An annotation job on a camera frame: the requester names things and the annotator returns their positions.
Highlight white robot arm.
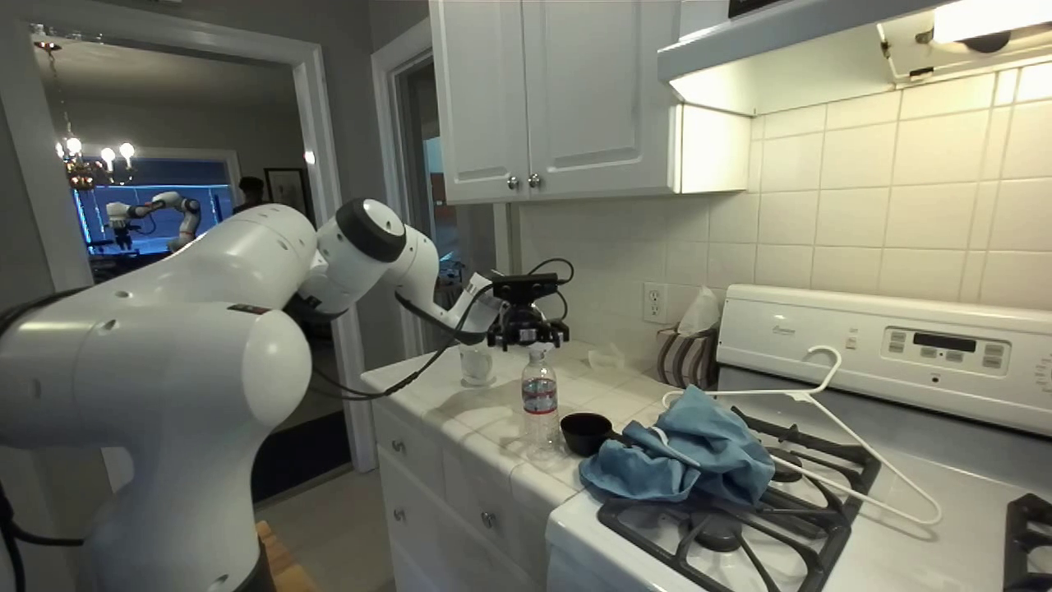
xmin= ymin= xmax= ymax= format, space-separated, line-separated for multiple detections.
xmin=0 ymin=201 xmax=569 ymax=592

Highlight white plastic hanger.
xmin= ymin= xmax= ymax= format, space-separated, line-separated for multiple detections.
xmin=656 ymin=342 xmax=946 ymax=529

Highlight black left stove grate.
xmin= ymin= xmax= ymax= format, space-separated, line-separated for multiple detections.
xmin=599 ymin=414 xmax=881 ymax=592

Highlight white lower cabinet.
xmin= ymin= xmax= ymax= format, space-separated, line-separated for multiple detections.
xmin=375 ymin=402 xmax=552 ymax=592

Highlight black stove grate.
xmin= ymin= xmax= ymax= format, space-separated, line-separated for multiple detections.
xmin=599 ymin=414 xmax=881 ymax=592
xmin=1003 ymin=492 xmax=1052 ymax=592

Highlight clear plastic water bottle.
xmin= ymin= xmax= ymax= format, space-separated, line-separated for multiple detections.
xmin=518 ymin=342 xmax=560 ymax=450

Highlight white cabinet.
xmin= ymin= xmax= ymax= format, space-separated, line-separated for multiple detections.
xmin=431 ymin=0 xmax=749 ymax=203
xmin=375 ymin=402 xmax=552 ymax=592

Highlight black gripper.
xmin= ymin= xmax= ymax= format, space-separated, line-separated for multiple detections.
xmin=485 ymin=272 xmax=569 ymax=349

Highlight chandelier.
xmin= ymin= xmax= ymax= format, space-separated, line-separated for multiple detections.
xmin=28 ymin=27 xmax=138 ymax=190

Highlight person in background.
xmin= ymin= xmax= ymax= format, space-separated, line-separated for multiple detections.
xmin=232 ymin=176 xmax=265 ymax=215

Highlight wall outlet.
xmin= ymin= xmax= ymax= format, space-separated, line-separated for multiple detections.
xmin=640 ymin=282 xmax=668 ymax=323

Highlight plates against backsplash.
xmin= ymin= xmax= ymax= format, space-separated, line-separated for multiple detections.
xmin=656 ymin=286 xmax=719 ymax=388

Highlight white upper cabinet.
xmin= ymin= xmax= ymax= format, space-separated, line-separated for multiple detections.
xmin=431 ymin=0 xmax=749 ymax=203

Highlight white range hood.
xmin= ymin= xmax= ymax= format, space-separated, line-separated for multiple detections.
xmin=656 ymin=0 xmax=1052 ymax=116

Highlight small black pot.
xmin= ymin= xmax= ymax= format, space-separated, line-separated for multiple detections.
xmin=560 ymin=410 xmax=613 ymax=457

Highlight white mug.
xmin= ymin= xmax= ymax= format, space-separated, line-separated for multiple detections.
xmin=459 ymin=345 xmax=492 ymax=388

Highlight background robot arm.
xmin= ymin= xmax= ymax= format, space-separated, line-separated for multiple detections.
xmin=105 ymin=190 xmax=202 ymax=249

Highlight blue cloth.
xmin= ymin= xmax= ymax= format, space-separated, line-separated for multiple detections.
xmin=580 ymin=388 xmax=777 ymax=505

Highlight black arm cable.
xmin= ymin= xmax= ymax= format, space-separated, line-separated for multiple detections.
xmin=309 ymin=252 xmax=580 ymax=406

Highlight black right stove grate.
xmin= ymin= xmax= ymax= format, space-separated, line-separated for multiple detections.
xmin=1003 ymin=492 xmax=1052 ymax=592

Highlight white gas stove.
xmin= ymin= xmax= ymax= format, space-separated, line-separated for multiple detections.
xmin=550 ymin=286 xmax=1052 ymax=592

